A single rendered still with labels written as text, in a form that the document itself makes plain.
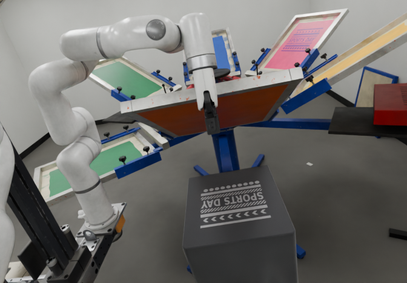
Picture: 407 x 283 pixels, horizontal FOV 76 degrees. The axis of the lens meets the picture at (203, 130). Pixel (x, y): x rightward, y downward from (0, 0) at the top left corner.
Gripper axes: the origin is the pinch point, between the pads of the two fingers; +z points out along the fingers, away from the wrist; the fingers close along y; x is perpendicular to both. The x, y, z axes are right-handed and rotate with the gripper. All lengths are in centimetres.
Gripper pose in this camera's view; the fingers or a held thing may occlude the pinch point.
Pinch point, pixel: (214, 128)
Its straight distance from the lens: 68.2
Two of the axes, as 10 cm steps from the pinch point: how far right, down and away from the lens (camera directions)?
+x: 9.8, -1.8, -0.8
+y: -0.6, 1.3, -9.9
